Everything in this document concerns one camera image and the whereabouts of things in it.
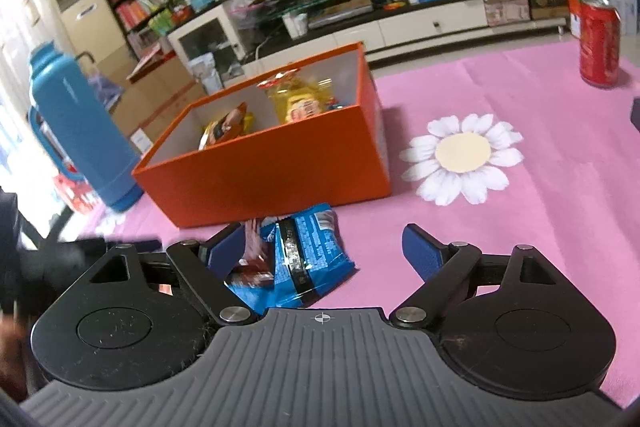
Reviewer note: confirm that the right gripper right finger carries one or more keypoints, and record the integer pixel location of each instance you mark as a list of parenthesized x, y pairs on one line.
[(511, 324)]

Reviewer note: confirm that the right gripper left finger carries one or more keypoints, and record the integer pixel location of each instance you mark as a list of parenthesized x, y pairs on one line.
[(133, 320)]

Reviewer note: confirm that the blue cookie packet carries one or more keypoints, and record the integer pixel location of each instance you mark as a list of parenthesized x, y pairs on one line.
[(310, 260)]

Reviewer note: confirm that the clear orange bread packet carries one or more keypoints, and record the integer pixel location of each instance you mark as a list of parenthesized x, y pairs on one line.
[(238, 122)]

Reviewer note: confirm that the gold clear cake packet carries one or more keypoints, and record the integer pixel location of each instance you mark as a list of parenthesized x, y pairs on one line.
[(295, 97)]

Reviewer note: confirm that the blue thermos jug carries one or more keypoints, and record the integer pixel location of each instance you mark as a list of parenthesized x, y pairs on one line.
[(76, 130)]

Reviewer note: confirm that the pink flowered tablecloth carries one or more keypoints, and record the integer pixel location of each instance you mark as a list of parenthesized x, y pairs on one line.
[(500, 147)]

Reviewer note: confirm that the large cardboard boxes stack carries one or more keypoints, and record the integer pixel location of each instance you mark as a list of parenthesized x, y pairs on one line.
[(153, 98)]

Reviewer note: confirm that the orange cardboard box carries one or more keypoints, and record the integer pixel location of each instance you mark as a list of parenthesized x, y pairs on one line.
[(338, 157)]

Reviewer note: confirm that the white glass door cabinet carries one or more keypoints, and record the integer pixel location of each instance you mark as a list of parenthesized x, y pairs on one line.
[(210, 48)]

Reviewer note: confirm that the red soda can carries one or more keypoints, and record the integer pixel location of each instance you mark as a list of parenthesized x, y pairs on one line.
[(599, 47)]

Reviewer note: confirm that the white tv cabinet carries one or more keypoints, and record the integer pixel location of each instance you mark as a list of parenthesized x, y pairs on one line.
[(409, 29)]

